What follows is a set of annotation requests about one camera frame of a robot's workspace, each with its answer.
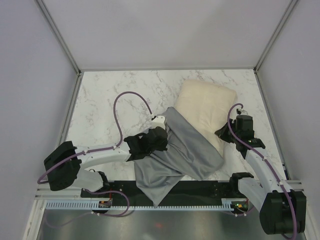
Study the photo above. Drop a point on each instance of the aluminium left side rail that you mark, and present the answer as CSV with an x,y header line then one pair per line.
x,y
70,110

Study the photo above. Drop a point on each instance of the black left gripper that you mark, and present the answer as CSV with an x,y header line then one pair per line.
x,y
163,146

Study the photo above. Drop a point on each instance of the metal front panel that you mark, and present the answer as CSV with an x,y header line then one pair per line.
x,y
152,225

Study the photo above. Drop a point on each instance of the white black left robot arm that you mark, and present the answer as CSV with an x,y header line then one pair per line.
x,y
67,166

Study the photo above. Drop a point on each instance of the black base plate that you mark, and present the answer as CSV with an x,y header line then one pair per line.
x,y
184,193

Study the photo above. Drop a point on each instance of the grey pillowcase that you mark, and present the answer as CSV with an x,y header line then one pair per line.
x,y
188,153

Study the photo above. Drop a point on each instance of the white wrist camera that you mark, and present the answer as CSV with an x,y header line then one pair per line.
x,y
158,121
241,111

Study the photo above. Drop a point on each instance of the white slotted cable duct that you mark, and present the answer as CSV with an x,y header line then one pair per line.
x,y
97,205

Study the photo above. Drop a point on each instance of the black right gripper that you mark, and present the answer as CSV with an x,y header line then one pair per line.
x,y
221,133

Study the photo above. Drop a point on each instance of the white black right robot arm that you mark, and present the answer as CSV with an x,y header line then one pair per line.
x,y
282,210

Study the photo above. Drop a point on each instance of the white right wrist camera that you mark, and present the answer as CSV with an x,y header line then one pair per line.
x,y
241,111

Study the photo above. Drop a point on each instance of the aluminium right side rail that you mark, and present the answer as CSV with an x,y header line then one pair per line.
x,y
272,123

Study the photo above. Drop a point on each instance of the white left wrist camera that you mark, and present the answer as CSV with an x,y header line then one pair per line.
x,y
158,121

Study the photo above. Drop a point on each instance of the beige pillow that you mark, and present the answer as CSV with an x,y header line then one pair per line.
x,y
205,106

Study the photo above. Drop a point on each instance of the aluminium corner post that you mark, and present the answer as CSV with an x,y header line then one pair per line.
x,y
276,33
57,34

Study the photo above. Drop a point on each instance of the aluminium left corner post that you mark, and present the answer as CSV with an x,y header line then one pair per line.
x,y
57,34

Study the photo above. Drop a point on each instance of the aluminium right corner post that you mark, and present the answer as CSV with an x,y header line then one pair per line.
x,y
276,33

